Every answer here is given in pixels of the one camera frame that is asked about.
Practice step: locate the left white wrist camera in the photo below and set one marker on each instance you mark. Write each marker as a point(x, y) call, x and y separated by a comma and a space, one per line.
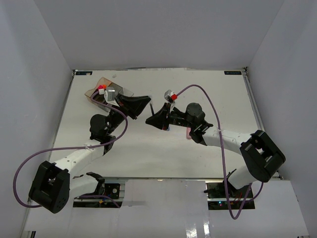
point(109, 95)

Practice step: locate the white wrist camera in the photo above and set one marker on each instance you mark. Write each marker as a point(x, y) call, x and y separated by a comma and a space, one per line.
point(109, 95)
point(170, 97)

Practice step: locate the left black logo sticker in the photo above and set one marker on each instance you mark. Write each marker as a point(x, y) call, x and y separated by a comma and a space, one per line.
point(83, 73)

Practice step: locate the light pink correction pen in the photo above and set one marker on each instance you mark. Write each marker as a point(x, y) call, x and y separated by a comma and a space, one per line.
point(188, 130)

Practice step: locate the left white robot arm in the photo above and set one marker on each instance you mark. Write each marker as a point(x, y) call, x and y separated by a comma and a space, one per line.
point(54, 183)

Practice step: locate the right black logo sticker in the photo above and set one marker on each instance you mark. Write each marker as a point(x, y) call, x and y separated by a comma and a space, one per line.
point(231, 72)

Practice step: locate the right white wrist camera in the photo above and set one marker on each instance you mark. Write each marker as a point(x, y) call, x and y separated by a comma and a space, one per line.
point(170, 97)

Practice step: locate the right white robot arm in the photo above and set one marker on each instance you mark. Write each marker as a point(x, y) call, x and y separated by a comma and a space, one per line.
point(261, 155)

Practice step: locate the clear plastic tray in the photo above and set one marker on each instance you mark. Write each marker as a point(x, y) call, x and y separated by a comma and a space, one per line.
point(126, 92)

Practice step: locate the black logo sticker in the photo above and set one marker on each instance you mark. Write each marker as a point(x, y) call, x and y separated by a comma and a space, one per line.
point(231, 72)
point(83, 73)

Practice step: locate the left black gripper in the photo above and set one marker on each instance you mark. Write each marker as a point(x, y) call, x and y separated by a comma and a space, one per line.
point(132, 106)

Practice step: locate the black ink gel pen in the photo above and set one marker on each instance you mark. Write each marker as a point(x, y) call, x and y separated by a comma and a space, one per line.
point(152, 109)

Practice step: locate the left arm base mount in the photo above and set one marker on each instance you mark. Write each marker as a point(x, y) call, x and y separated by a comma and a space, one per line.
point(111, 198)

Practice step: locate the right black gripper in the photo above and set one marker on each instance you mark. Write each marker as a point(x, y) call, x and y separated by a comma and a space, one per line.
point(160, 119)

